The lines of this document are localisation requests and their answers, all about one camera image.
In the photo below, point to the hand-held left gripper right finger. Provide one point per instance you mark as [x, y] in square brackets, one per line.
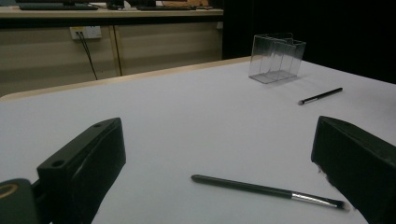
[358, 168]

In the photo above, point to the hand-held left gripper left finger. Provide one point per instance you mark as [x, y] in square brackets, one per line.
[84, 161]

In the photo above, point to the black makeup brush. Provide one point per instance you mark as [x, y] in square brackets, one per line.
[249, 187]

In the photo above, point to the clear plastic organizer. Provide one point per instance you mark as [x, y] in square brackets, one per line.
[277, 59]

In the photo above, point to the black pen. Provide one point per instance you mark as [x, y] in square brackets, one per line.
[320, 95]

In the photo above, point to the black curtain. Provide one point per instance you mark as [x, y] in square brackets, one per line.
[311, 28]

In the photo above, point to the beige desk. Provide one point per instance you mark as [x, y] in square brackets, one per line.
[124, 14]

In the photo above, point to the black keyboard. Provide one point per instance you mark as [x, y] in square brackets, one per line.
[57, 6]

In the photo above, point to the white wall outlet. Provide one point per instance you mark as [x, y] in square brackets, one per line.
[88, 32]

